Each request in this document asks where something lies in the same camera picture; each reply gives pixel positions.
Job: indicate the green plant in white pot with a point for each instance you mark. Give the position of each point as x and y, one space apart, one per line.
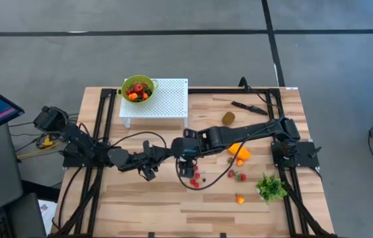
270 188

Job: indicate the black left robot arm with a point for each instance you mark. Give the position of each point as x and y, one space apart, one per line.
84 147

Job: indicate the small orange fruit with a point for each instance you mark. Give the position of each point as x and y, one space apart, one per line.
145 96

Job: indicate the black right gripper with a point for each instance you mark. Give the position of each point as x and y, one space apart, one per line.
186 164

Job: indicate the green colander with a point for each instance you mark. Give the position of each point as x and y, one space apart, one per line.
122 96

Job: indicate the white paper sheet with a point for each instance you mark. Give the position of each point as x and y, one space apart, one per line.
48 215

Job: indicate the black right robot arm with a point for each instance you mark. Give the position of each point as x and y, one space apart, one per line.
239 134

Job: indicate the yellow plug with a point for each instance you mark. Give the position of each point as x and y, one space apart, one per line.
47 142

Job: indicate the black marker pen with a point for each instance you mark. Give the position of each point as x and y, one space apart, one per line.
249 108

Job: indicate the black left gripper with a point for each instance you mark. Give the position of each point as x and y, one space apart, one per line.
148 158

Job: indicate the small orange apricot with leaf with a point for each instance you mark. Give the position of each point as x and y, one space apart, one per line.
239 162

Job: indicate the white perforated shelf riser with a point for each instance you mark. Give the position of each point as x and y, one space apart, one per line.
170 102

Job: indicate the red raspberry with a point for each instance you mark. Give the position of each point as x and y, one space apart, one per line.
192 182

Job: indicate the orange red peach with leaf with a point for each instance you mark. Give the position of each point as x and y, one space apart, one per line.
133 96

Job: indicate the orange yellow mango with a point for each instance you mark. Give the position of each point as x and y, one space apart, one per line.
239 152

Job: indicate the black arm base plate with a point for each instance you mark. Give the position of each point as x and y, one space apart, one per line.
74 162
305 155

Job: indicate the red strawberry with green leaves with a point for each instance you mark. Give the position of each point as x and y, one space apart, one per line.
231 174
242 177

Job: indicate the brown kiwi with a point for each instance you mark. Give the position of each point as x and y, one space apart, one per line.
228 118

